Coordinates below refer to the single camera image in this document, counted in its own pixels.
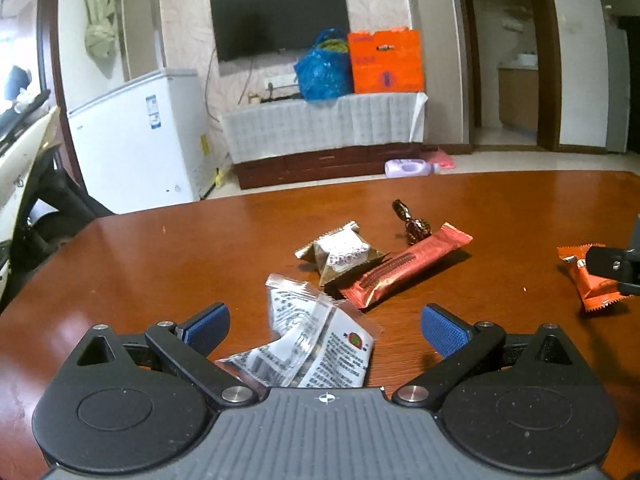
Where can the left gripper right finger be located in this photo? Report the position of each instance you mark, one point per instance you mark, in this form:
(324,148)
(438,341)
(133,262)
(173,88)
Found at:
(466,350)

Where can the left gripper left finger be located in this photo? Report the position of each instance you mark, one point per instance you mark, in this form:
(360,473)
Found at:
(184,349)

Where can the orange snack packet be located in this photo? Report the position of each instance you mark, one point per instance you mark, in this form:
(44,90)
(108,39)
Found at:
(595,292)

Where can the red snack bar wrapper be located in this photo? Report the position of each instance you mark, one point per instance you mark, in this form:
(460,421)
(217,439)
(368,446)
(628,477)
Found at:
(379,283)

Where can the dark brown candy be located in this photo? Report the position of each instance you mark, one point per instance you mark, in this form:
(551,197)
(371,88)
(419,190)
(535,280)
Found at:
(416,229)

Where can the white printed snack packet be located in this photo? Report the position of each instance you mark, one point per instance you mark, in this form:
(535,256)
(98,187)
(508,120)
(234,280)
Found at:
(320,342)

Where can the gold white pastry packet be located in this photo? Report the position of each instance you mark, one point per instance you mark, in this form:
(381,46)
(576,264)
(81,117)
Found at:
(340,254)

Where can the dark wooden tv cabinet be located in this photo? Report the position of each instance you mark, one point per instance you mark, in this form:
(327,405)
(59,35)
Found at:
(354,161)

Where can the pink floor cloth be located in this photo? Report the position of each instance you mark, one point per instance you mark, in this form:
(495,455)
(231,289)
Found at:
(439,158)

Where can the purple plastic bottle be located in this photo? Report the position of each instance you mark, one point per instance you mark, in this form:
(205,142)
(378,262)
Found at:
(409,168)

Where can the white chest freezer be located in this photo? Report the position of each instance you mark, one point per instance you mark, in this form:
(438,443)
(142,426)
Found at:
(145,144)

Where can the white checked cabinet cloth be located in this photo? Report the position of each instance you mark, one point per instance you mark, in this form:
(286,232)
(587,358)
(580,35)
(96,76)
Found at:
(292,127)

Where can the orange cardboard box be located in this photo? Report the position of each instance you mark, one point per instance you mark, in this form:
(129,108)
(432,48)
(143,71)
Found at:
(386,61)

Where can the blue plastic bag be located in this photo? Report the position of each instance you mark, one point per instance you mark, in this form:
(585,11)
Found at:
(325,72)

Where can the green hanging curtain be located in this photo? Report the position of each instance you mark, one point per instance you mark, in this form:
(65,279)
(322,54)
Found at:
(101,29)

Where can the black wall television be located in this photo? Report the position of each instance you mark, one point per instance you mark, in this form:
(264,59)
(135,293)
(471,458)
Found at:
(246,28)

